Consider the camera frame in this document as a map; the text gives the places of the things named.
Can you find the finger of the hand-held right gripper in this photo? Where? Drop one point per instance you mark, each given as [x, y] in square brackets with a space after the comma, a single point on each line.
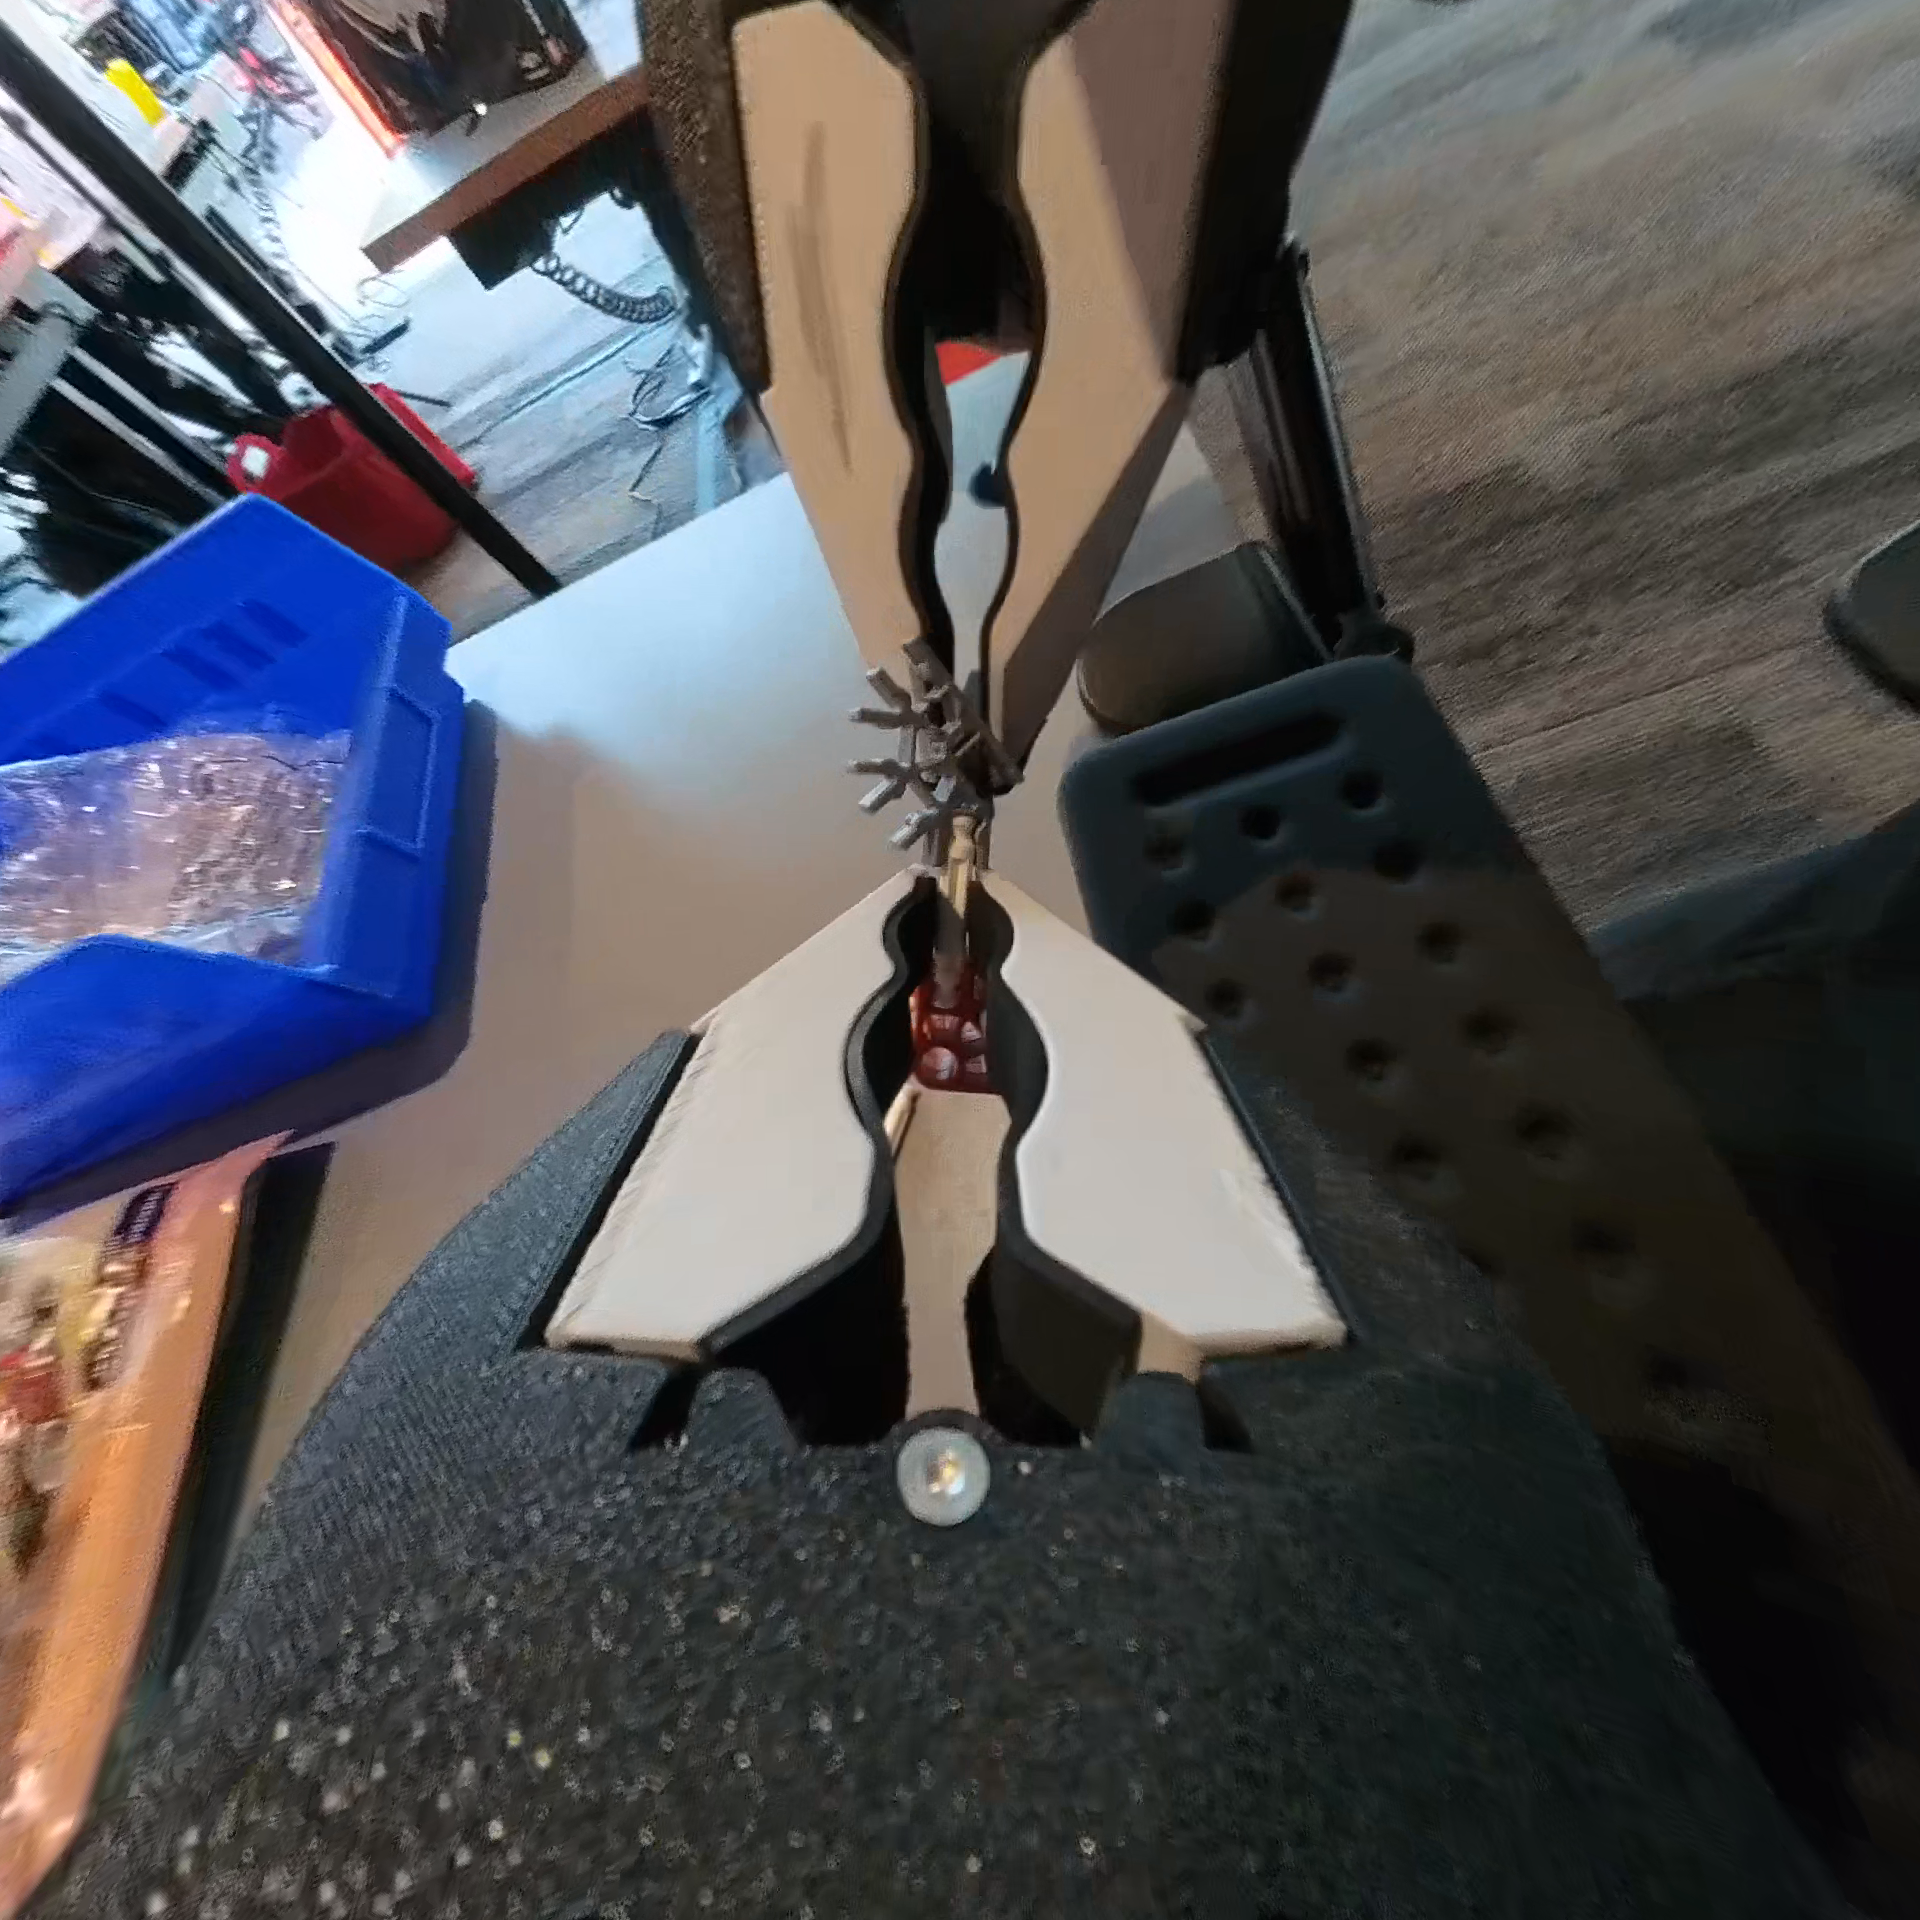
[1125, 301]
[810, 301]

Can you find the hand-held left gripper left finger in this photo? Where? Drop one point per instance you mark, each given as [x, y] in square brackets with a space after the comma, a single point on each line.
[737, 1186]

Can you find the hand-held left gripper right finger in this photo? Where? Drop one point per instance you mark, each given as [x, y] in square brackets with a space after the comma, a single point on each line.
[1171, 1186]

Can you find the grey-topped red yellow toy assembly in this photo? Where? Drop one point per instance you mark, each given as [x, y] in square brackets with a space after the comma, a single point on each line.
[923, 737]

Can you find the black dimpled plastic panel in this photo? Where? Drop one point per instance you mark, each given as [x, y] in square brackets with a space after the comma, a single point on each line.
[1425, 975]

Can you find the wooden desk with black legs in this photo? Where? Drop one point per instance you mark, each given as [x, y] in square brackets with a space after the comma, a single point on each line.
[494, 181]

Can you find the red tote bag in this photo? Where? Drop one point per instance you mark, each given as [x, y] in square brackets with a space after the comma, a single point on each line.
[361, 480]

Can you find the blue plastic bin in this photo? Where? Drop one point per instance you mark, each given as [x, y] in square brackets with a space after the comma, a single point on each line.
[225, 1036]

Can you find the black metal rack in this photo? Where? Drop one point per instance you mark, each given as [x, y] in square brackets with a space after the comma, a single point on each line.
[272, 286]

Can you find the clear plastic bag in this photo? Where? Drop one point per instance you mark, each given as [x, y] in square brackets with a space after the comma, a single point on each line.
[165, 857]

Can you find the orange toy parts bag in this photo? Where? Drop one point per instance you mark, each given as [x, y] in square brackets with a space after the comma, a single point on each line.
[89, 1501]

